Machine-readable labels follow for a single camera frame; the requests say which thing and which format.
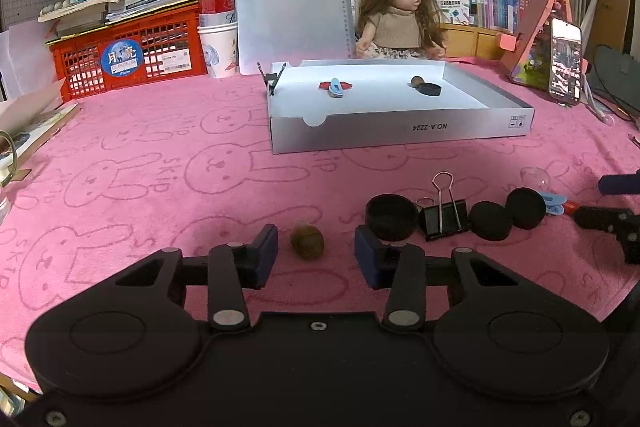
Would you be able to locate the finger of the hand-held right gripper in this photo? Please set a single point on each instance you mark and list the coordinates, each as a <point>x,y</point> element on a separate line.
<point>600,218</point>
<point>620,184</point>

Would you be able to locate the black round lid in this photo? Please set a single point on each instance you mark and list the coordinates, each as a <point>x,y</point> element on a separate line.
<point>492,222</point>
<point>527,207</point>

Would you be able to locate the black round cup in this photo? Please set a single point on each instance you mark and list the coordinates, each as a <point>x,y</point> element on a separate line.
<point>390,219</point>
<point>430,90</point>

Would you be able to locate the pink folding stand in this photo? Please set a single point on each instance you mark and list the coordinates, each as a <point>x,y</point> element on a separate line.
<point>530,32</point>

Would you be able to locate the small black binder clip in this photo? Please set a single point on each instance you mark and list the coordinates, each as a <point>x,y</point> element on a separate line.
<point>272,82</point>

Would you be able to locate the light blue plastic clip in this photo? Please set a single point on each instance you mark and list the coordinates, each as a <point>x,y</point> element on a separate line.
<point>552,202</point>
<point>336,91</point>

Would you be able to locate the white paper sheet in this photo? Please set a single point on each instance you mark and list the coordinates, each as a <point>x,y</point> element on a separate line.
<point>25,57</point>

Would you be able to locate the small red block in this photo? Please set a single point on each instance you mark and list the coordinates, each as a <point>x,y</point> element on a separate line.
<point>324,85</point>

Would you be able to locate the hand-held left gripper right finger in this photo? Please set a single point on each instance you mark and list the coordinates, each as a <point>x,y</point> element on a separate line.
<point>369,259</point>

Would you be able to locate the white paper cups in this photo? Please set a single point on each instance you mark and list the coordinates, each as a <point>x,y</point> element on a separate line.
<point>217,52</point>

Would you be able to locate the pink rabbit print cloth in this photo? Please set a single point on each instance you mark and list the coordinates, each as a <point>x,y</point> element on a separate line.
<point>150,207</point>

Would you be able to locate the white printed carton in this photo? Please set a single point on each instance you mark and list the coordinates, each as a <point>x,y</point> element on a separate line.
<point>452,4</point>

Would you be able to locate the large black binder clip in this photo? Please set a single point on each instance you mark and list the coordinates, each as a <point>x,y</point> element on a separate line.
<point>445,222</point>

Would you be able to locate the red plastic basket with label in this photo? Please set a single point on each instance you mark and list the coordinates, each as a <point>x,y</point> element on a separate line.
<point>165,37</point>

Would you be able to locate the clear plastic dome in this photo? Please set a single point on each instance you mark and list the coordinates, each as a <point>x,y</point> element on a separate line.
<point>535,179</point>

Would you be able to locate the walnut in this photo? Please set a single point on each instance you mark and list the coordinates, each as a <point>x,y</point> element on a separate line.
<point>307,241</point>
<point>416,82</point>

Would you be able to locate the white grid board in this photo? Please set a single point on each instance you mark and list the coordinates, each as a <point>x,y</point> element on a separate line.
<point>20,9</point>

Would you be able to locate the brown wooden board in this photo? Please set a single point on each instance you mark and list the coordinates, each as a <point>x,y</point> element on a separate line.
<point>617,17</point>

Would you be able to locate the wooden drawer unit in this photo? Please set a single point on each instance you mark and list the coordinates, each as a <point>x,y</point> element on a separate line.
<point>480,42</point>

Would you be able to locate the white cardboard box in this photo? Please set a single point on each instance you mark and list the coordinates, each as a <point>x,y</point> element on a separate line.
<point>400,127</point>

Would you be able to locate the open book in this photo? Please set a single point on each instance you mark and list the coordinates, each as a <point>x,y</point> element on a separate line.
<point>40,117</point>

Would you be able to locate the grey pouch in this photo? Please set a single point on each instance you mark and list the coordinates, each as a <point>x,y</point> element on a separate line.
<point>620,77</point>

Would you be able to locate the brown haired doll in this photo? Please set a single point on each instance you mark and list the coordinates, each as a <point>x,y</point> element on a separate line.
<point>400,22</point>

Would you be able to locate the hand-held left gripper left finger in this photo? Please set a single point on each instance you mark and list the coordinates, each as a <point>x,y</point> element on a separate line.
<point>266,257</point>

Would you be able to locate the smartphone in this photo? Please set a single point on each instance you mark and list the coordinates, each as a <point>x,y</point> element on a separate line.
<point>565,62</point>

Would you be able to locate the translucent clipboard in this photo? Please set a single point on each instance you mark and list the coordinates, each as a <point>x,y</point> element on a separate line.
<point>290,7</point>

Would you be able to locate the clear tape roll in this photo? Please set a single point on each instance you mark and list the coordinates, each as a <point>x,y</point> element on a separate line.
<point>18,162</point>

